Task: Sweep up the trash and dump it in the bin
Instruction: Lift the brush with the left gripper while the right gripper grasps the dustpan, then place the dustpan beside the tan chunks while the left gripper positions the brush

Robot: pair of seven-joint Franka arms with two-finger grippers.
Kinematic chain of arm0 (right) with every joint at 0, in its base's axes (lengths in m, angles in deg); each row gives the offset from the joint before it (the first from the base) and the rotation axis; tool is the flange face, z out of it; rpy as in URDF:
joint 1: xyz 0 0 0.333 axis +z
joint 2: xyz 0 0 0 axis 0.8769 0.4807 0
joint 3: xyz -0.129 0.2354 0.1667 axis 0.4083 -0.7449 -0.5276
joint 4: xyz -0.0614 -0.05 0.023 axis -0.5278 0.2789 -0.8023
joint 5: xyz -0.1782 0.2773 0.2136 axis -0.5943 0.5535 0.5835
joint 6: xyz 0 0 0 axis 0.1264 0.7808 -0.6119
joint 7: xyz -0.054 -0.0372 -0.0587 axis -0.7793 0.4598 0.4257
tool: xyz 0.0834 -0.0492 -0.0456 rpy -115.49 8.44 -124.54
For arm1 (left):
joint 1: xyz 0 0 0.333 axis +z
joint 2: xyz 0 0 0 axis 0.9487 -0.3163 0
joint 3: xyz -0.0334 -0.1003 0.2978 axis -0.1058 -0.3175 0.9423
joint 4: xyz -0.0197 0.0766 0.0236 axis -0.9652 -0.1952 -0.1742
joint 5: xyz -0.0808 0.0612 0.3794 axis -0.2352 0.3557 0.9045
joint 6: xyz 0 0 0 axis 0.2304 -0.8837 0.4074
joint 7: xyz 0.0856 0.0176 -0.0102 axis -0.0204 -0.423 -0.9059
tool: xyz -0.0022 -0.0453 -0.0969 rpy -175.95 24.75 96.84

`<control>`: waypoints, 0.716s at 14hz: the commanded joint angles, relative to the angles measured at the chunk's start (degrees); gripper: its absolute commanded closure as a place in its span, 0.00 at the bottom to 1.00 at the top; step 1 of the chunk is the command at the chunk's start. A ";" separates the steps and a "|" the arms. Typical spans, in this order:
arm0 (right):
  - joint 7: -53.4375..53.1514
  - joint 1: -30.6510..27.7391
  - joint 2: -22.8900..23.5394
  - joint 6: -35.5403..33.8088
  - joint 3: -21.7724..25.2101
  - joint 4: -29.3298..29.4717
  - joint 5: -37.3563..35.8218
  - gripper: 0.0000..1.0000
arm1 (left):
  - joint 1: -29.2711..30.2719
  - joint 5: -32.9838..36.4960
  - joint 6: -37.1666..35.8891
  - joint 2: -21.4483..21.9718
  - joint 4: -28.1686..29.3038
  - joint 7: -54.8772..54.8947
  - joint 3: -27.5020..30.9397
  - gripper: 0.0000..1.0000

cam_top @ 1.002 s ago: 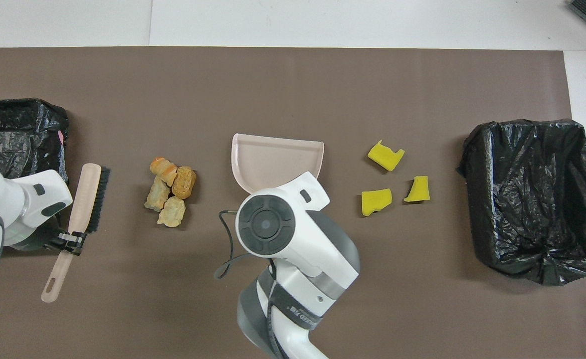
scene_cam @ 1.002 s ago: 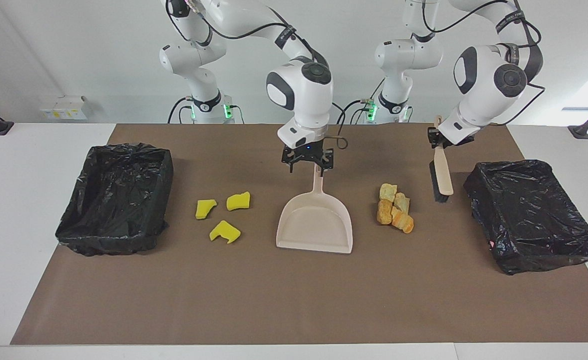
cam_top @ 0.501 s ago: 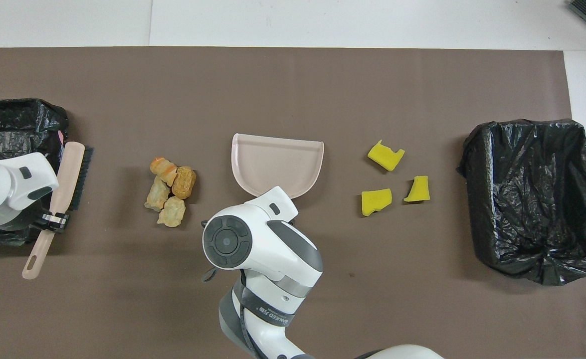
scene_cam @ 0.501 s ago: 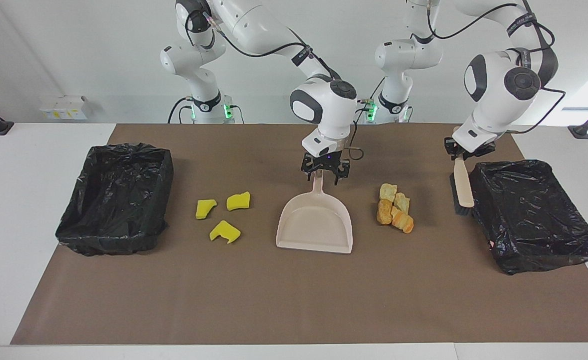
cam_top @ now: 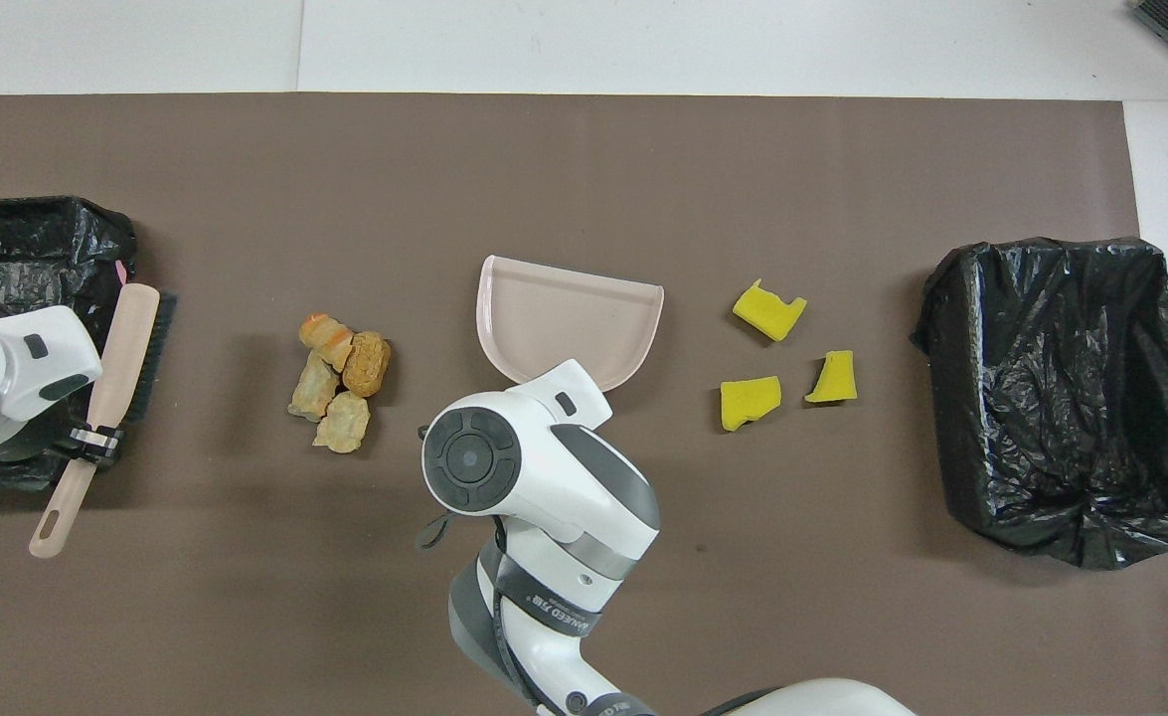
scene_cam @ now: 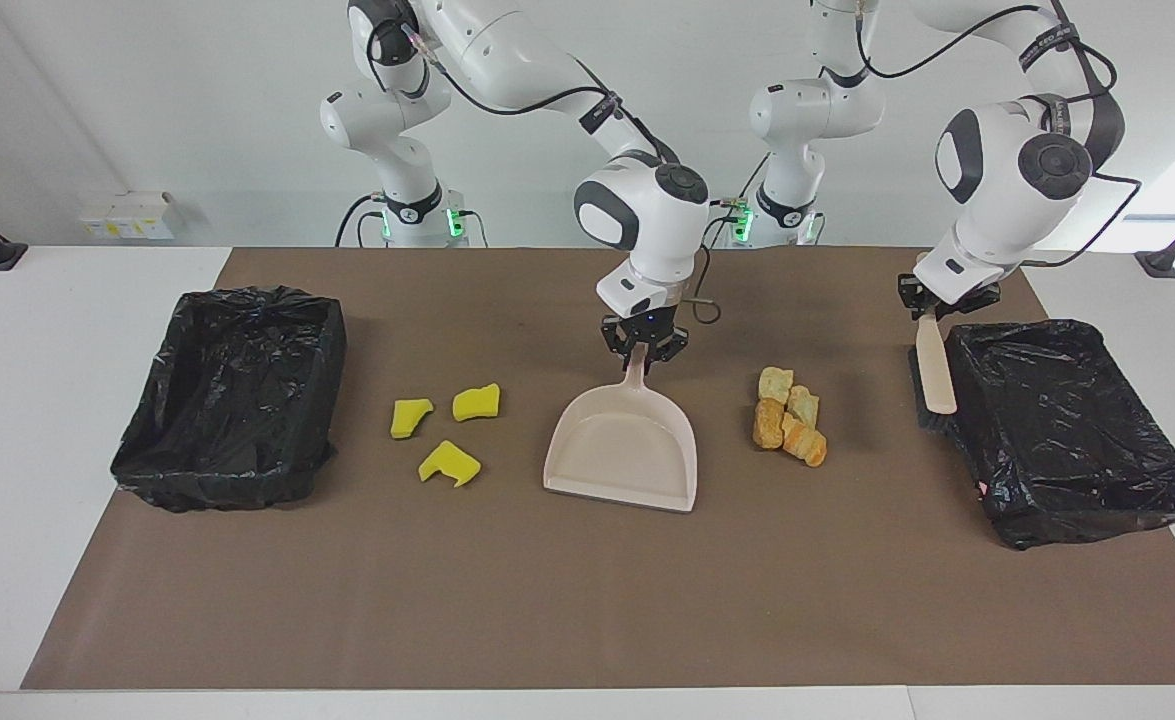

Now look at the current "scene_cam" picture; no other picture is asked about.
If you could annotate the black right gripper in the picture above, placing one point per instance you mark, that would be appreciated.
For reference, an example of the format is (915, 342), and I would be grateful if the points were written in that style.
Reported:
(647, 328)

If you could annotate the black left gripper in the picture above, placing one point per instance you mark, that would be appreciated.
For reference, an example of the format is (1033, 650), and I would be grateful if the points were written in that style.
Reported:
(912, 295)

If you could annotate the beige hand brush black bristles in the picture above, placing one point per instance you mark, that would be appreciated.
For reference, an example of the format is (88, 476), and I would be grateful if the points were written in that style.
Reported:
(935, 370)

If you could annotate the beige plastic dustpan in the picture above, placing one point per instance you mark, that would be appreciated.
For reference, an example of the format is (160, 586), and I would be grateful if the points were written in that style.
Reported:
(617, 450)

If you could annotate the brown oval bread piece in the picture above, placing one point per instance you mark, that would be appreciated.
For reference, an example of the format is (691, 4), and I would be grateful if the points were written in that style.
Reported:
(768, 425)

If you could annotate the pale bread piece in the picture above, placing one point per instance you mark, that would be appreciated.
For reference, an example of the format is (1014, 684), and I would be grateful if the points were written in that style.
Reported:
(804, 405)

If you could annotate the yellow sponge piece blocky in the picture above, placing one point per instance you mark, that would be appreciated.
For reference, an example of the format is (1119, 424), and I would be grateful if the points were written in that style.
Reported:
(476, 402)

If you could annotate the orange striped bread piece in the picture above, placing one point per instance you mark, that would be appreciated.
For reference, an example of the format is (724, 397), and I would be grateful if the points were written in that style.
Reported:
(805, 442)

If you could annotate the yellow sponge piece large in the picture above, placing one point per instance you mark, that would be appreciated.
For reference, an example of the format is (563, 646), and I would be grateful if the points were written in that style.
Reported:
(450, 463)

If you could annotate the yellow sponge piece notched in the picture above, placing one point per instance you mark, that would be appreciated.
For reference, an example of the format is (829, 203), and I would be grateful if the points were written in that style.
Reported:
(410, 420)

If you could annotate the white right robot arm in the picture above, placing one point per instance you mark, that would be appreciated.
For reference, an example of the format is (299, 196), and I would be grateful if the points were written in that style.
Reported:
(637, 250)

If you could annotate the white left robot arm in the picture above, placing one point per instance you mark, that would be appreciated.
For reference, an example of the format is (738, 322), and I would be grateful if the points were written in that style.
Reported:
(997, 170)

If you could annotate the black bag bin pink spot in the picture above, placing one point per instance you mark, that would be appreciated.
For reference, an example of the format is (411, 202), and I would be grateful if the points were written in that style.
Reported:
(1067, 440)

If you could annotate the black bag lined bin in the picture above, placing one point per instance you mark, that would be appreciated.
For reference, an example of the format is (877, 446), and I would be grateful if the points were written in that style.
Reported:
(237, 400)

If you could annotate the brown table mat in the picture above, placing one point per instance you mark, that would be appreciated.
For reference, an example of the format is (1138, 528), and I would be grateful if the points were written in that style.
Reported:
(587, 600)

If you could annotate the white wall socket box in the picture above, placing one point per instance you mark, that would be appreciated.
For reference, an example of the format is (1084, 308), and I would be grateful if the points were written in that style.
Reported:
(132, 215)

